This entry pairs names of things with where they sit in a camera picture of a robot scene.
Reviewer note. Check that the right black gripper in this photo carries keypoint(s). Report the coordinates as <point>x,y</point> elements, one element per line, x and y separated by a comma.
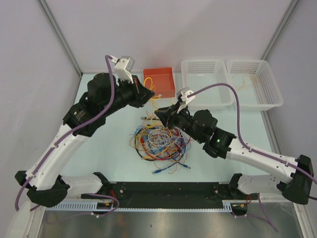
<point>169,115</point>

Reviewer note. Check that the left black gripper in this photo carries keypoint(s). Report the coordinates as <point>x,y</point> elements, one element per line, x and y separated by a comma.
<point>141,94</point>

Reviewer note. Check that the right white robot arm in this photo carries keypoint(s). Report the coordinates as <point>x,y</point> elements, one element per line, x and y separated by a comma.
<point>288,176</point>

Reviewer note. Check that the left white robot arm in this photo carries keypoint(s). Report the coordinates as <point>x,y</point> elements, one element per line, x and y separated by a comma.
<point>105,95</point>

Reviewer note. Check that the orange square box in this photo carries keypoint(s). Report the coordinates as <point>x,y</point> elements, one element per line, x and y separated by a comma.
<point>160,80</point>

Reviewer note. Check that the left white plastic basket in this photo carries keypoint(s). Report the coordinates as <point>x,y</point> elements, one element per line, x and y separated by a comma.
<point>200,73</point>

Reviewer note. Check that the white plastic basket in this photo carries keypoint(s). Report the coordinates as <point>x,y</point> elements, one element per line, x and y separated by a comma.
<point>254,83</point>
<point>200,73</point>

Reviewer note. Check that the right white plastic basket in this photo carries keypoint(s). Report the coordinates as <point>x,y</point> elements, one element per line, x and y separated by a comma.
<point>254,83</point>

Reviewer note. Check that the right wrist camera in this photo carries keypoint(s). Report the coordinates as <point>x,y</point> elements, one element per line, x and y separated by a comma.
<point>185,96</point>

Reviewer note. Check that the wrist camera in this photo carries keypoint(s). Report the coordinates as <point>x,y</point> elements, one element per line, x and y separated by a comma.
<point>123,67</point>
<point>185,96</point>

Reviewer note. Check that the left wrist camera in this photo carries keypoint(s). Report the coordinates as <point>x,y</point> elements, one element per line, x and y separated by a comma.
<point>123,67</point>

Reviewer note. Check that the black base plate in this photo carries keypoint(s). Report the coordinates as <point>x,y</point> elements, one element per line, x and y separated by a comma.
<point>170,195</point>

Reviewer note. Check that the white slotted cable duct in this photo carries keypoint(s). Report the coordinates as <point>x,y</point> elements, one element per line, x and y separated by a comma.
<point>98,206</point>

